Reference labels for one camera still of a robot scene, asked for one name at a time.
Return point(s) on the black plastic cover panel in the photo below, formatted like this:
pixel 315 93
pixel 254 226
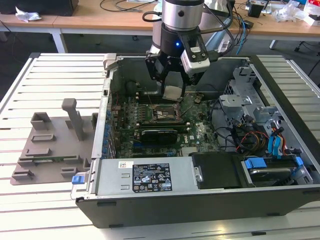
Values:
pixel 217 170

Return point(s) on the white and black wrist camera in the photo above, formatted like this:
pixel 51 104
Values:
pixel 197 63

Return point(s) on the clear plastic bag pile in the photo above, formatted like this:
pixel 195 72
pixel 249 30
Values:
pixel 287 11

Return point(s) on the grey power supply unit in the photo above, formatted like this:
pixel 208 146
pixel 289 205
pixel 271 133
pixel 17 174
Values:
pixel 110 175

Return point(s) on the black open PC case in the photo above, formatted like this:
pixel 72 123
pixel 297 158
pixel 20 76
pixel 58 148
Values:
pixel 175 207

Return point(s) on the white cardboard box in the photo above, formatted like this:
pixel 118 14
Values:
pixel 314 21

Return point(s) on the hard disk in blue carrier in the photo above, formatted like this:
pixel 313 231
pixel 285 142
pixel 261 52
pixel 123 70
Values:
pixel 255 163

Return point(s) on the black RAM slot pair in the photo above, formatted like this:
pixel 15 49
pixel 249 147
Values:
pixel 145 98
pixel 160 124

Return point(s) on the small black open box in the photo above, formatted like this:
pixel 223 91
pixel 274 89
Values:
pixel 256 11

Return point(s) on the grey plastic case latch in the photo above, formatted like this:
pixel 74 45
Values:
pixel 110 60

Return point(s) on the green RAM stick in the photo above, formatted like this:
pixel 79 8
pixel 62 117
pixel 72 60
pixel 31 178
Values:
pixel 55 159

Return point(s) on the small black adapter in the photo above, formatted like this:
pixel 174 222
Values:
pixel 248 24

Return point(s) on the CPU socket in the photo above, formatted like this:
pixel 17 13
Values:
pixel 165 113

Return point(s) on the white power strip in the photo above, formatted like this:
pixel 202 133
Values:
pixel 223 47

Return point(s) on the green motherboard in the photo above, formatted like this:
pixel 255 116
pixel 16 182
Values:
pixel 200 130

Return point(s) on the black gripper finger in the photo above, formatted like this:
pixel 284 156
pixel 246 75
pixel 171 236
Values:
pixel 153 67
pixel 184 85

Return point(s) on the grey-brown parts rack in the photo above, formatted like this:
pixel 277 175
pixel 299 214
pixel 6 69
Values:
pixel 62 150

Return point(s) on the small silver chipset heatsink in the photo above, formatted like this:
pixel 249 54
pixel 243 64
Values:
pixel 188 150

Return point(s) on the thin metal locking lever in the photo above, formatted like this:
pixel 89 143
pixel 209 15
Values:
pixel 150 100

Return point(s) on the wooden desk white frame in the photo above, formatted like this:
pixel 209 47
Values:
pixel 82 20
pixel 275 27

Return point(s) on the black graphics card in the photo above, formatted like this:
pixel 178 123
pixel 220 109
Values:
pixel 160 137

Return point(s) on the large black box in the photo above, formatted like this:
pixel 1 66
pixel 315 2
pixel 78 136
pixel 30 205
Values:
pixel 37 6

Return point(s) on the silver metal drive cage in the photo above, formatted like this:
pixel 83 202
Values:
pixel 235 105

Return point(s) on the silver square CPU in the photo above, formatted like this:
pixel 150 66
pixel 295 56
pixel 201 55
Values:
pixel 172 92

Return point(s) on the blue plastic case latch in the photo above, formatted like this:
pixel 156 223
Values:
pixel 77 180

